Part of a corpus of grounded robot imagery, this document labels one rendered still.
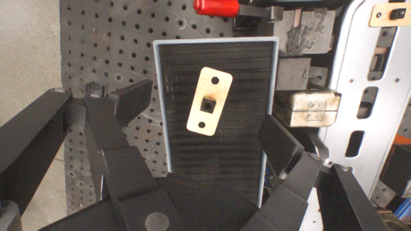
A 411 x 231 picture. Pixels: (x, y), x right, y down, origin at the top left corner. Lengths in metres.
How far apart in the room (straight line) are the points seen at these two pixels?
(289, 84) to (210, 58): 0.14
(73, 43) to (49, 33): 1.02
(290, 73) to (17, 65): 2.05
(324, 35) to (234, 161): 0.23
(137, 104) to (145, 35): 0.56
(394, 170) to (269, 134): 0.52
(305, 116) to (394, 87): 0.24
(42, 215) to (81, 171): 1.95
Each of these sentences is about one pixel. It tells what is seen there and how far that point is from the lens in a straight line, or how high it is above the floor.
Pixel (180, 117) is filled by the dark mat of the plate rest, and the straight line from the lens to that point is 0.23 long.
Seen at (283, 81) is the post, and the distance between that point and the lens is 0.29.
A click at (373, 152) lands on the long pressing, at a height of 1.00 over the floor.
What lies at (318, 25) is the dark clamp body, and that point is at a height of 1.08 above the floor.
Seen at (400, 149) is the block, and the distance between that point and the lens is 0.65.
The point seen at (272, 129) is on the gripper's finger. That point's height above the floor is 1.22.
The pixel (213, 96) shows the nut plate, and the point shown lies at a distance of 0.21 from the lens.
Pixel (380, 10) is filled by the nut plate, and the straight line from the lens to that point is 0.48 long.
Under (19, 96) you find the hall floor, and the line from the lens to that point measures 2.20.
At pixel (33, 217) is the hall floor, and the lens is 3.10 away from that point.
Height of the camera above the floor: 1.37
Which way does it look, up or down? 70 degrees down
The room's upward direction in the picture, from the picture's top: 173 degrees counter-clockwise
